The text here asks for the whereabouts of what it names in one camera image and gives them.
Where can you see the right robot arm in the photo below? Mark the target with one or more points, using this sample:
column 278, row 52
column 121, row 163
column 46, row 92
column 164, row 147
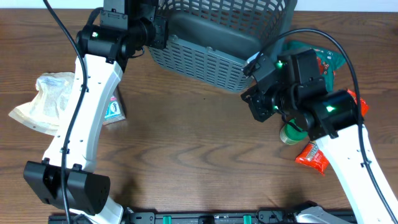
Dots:
column 293, row 86

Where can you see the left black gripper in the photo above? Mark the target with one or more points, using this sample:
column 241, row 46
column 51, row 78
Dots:
column 159, row 34

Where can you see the red spaghetti pasta pack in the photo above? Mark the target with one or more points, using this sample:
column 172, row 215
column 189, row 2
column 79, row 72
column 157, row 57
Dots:
column 312, row 157

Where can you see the green Nescafe coffee bag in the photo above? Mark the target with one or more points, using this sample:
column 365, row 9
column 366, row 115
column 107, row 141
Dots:
column 328, row 61

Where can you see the Kleenex tissue multipack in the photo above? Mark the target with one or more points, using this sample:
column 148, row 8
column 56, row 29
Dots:
column 115, row 110

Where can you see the green lidded jar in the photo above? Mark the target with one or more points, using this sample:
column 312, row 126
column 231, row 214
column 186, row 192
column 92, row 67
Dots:
column 291, row 136

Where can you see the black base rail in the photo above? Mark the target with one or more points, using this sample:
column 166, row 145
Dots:
column 261, row 216

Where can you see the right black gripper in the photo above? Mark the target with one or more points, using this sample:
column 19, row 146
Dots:
column 259, row 104

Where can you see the grey plastic basket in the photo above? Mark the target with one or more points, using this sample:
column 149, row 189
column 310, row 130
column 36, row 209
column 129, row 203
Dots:
column 211, row 40

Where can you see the beige paper pouch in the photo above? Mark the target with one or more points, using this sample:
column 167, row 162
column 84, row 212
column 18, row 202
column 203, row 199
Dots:
column 43, row 113

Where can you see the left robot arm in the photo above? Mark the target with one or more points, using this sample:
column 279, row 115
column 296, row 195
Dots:
column 65, row 177

